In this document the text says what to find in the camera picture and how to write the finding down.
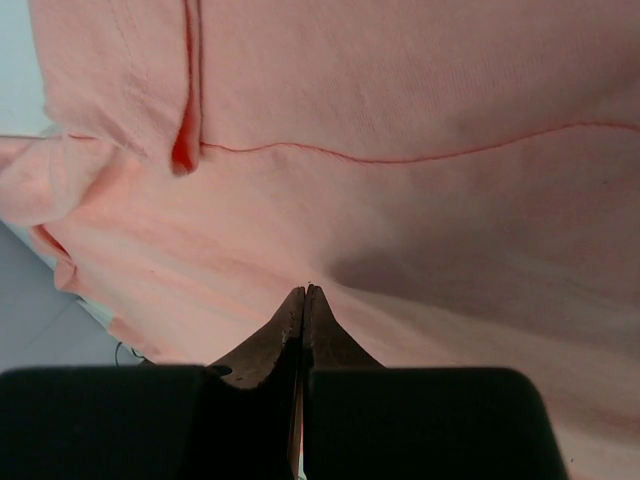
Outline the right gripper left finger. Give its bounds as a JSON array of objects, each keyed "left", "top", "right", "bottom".
[{"left": 1, "top": 287, "right": 305, "bottom": 479}]

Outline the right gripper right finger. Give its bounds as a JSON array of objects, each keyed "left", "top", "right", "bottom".
[{"left": 302, "top": 286, "right": 568, "bottom": 479}]

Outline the pink t shirt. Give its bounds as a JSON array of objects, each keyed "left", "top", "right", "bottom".
[{"left": 1, "top": 1, "right": 639, "bottom": 479}]

